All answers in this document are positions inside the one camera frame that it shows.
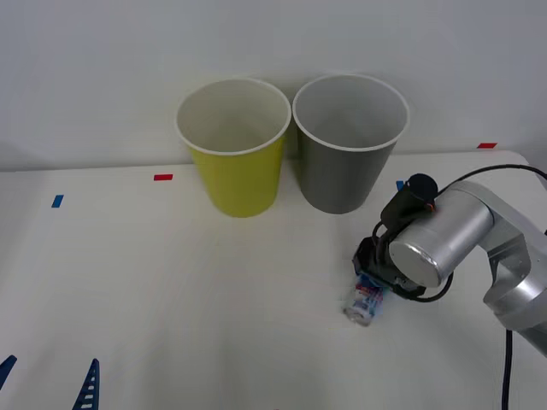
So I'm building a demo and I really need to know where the grey plastic waste bin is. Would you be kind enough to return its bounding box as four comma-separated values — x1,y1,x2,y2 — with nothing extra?
291,73,410,216

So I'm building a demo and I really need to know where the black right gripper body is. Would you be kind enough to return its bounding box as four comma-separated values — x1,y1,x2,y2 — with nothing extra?
370,232,428,300

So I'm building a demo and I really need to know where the yellow-green plastic waste bin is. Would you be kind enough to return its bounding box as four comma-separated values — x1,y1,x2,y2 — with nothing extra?
174,77,293,220

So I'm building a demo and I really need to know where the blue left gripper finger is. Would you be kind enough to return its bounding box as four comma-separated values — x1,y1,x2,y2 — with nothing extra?
71,358,101,410
0,354,18,386

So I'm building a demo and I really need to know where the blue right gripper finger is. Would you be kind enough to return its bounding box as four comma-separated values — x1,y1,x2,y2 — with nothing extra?
352,237,378,277

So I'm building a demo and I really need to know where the blue and silver drink can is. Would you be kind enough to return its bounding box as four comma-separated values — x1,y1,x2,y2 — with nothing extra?
343,272,385,329

